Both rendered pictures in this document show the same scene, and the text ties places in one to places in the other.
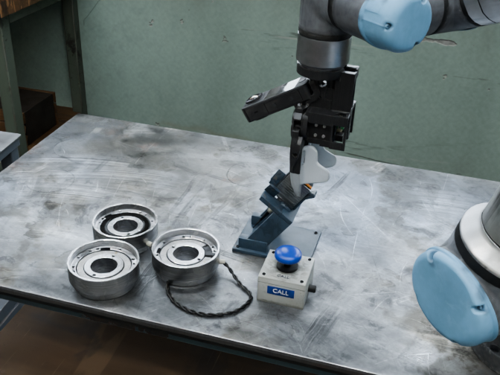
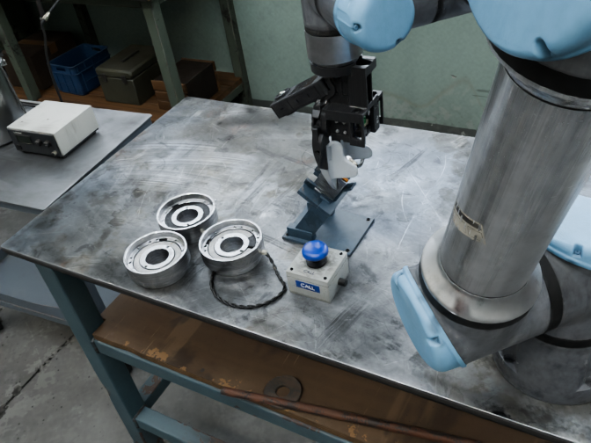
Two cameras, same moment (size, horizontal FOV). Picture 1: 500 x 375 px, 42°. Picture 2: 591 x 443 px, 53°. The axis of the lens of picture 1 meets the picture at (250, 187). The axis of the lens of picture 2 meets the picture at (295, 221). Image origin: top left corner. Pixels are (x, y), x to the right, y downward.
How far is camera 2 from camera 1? 0.30 m
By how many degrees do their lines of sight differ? 18
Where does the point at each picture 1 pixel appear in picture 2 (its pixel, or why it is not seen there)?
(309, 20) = (307, 16)
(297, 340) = (315, 336)
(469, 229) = (428, 255)
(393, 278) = not seen: hidden behind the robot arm
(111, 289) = (158, 280)
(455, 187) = not seen: hidden behind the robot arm
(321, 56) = (324, 54)
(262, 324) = (287, 317)
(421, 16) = (397, 10)
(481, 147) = not seen: outside the picture
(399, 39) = (373, 39)
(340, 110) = (357, 105)
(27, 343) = (135, 308)
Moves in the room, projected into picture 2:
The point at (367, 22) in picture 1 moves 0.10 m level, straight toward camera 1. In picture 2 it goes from (340, 22) to (306, 62)
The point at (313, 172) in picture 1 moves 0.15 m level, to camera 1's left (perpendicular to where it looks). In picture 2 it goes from (341, 167) to (246, 165)
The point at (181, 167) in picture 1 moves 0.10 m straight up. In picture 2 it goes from (261, 148) to (253, 106)
